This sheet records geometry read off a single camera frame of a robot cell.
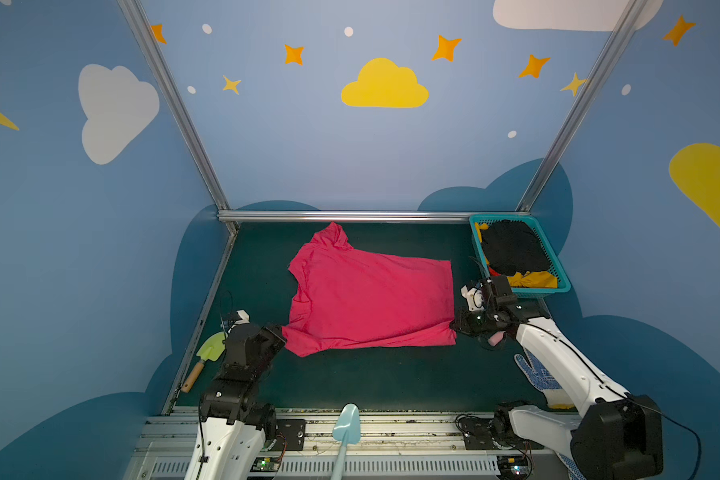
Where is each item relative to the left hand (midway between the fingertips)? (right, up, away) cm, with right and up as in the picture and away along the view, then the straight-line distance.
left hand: (288, 324), depth 77 cm
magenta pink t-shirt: (+14, +3, +25) cm, 29 cm away
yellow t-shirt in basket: (+80, +10, +22) cm, 83 cm away
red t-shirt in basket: (+63, +12, +19) cm, 67 cm away
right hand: (+46, -1, +7) cm, 46 cm away
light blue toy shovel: (+16, -27, -1) cm, 31 cm away
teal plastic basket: (+84, +15, +21) cm, 88 cm away
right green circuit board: (+57, -33, -5) cm, 66 cm away
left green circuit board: (-4, -33, -6) cm, 34 cm away
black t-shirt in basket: (+74, +21, +28) cm, 82 cm away
